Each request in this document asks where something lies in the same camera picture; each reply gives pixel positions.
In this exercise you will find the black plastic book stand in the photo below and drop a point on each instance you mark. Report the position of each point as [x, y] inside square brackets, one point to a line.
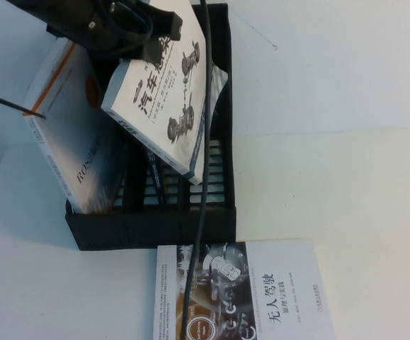
[148, 228]

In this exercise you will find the white autonomous driving book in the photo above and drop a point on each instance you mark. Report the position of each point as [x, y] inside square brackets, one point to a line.
[279, 290]

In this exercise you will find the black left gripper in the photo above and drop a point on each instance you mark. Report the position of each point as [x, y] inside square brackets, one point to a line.
[95, 25]

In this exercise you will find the dark mobile robot book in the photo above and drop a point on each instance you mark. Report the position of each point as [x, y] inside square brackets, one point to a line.
[158, 177]

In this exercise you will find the white orange ROS2 book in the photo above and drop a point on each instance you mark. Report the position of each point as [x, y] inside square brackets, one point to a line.
[66, 141]

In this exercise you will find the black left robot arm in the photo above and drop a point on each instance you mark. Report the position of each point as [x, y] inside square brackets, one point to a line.
[41, 5]

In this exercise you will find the white car suspension book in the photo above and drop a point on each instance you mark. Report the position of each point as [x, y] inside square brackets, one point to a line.
[158, 102]

